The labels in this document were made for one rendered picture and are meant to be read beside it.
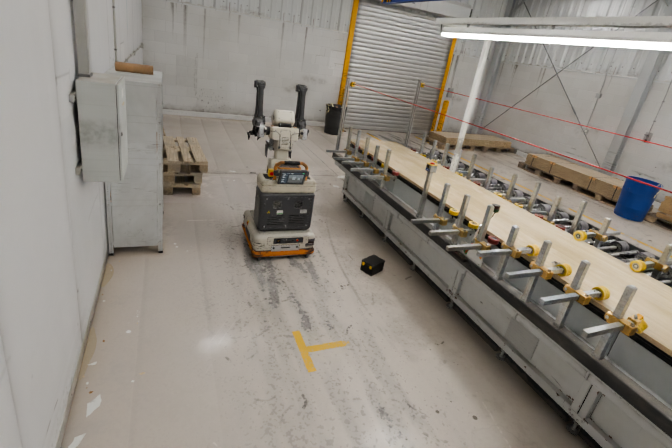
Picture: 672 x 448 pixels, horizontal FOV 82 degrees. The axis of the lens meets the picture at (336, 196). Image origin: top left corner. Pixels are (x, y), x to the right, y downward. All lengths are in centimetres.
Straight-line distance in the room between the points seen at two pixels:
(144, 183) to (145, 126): 50
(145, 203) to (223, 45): 662
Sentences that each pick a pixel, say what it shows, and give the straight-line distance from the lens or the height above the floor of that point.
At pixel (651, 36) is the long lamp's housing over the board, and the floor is 236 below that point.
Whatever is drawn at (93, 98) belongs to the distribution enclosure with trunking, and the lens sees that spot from 265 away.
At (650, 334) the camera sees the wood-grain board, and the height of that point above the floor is 90.
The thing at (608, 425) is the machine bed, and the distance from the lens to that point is 309.
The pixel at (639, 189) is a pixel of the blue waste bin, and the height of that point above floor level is 58.
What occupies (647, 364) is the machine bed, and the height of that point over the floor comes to 73.
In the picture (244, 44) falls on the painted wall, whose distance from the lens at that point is 999.
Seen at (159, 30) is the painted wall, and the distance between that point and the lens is 985.
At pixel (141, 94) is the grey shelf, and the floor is 146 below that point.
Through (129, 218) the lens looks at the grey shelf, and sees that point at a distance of 387.
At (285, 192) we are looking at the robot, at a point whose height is 70.
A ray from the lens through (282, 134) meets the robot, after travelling 386.
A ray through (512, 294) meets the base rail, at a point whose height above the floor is 70.
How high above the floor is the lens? 203
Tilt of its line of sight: 21 degrees down
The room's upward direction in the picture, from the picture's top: 9 degrees clockwise
